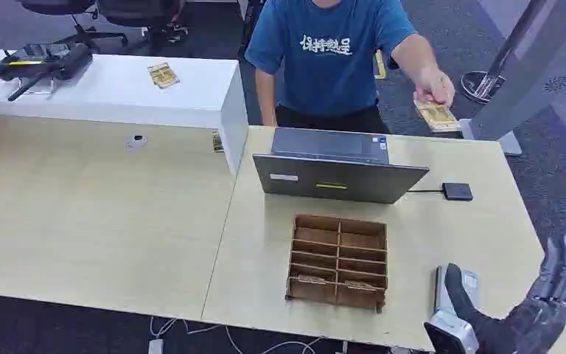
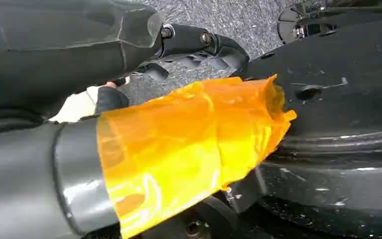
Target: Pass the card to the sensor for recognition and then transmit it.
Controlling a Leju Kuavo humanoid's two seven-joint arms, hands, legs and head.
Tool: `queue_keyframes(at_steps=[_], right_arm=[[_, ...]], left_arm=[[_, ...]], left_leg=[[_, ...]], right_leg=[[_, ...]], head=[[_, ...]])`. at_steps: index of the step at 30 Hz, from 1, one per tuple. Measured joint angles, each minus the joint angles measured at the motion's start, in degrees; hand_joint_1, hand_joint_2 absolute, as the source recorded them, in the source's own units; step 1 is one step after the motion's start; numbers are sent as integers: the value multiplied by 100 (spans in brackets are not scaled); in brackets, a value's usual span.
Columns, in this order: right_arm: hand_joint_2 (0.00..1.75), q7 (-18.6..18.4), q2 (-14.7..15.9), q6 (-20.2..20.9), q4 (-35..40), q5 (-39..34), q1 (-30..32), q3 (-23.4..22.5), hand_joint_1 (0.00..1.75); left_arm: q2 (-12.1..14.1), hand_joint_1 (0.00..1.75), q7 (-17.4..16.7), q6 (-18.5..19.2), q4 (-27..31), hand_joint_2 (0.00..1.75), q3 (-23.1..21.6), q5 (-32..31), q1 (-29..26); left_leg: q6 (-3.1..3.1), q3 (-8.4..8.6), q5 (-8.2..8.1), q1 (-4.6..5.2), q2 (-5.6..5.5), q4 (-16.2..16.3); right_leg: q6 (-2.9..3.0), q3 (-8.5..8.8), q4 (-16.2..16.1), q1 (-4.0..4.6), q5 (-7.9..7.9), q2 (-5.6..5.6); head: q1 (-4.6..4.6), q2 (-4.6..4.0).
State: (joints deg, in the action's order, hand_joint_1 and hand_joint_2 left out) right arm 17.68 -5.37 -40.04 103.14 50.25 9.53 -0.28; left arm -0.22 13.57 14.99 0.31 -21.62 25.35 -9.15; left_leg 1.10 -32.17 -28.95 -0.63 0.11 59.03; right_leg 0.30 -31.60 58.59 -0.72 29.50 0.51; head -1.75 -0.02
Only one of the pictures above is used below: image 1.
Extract black office chair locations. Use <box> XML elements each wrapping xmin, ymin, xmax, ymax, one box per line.
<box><xmin>97</xmin><ymin>0</ymin><xmax>189</xmax><ymax>50</ymax></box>
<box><xmin>16</xmin><ymin>0</ymin><xmax>130</xmax><ymax>54</ymax></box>

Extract round white cable grommet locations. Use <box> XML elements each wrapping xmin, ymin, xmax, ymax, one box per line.
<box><xmin>125</xmin><ymin>133</ymin><xmax>149</xmax><ymax>150</ymax></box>

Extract grey card reader device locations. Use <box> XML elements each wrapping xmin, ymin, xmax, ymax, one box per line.
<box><xmin>434</xmin><ymin>265</ymin><xmax>481</xmax><ymax>319</ymax></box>

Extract white floor cable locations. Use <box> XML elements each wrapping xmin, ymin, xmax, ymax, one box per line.
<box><xmin>148</xmin><ymin>316</ymin><xmax>324</xmax><ymax>354</ymax></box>

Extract black remote controller with antennas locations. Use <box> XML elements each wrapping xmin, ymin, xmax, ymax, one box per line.
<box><xmin>0</xmin><ymin>41</ymin><xmax>94</xmax><ymax>103</ymax></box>

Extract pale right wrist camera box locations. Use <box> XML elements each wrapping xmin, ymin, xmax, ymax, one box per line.
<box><xmin>423</xmin><ymin>310</ymin><xmax>481</xmax><ymax>354</ymax></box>

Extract small black usb hub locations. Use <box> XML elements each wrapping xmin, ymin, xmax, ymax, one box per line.
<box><xmin>441</xmin><ymin>182</ymin><xmax>475</xmax><ymax>202</ymax></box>

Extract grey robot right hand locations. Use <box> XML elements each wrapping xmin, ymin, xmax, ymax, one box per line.
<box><xmin>444</xmin><ymin>234</ymin><xmax>566</xmax><ymax>354</ymax></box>

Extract person's left hand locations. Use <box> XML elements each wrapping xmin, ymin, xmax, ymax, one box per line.
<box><xmin>413</xmin><ymin>68</ymin><xmax>456</xmax><ymax>108</ymax></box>

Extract wooden card sorting box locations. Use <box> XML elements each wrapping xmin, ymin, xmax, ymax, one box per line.
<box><xmin>285</xmin><ymin>213</ymin><xmax>389</xmax><ymax>314</ymax></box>

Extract silver pole with round base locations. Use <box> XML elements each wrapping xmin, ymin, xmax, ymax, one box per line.
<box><xmin>460</xmin><ymin>0</ymin><xmax>550</xmax><ymax>105</ymax></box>

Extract white kiosk stand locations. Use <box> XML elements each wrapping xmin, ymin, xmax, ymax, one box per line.
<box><xmin>458</xmin><ymin>0</ymin><xmax>566</xmax><ymax>157</ymax></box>

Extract person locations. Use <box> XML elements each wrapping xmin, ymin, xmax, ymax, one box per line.
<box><xmin>243</xmin><ymin>0</ymin><xmax>456</xmax><ymax>135</ymax></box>

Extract white raised desk counter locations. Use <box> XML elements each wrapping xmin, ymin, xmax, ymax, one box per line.
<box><xmin>0</xmin><ymin>47</ymin><xmax>250</xmax><ymax>177</ymax></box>

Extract grey open laptop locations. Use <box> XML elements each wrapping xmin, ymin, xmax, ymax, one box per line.
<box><xmin>252</xmin><ymin>127</ymin><xmax>431</xmax><ymax>205</ymax></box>

